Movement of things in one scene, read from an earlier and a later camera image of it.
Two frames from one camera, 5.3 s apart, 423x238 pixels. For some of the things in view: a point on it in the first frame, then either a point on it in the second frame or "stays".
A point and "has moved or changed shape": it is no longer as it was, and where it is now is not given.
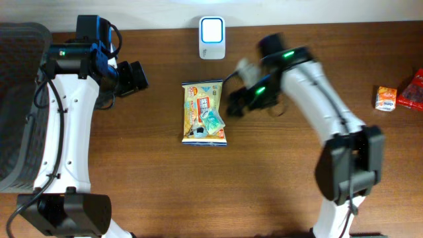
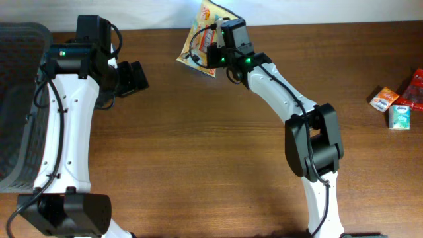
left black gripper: x=131 y=82 stays
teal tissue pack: x=213 y=121 to x=399 y=117
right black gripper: x=238 y=94 to x=213 y=62
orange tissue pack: x=385 y=100 has moved or changed shape
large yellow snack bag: x=203 y=124 to x=193 y=53
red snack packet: x=412 y=96 stays
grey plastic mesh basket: x=24 y=47 stays
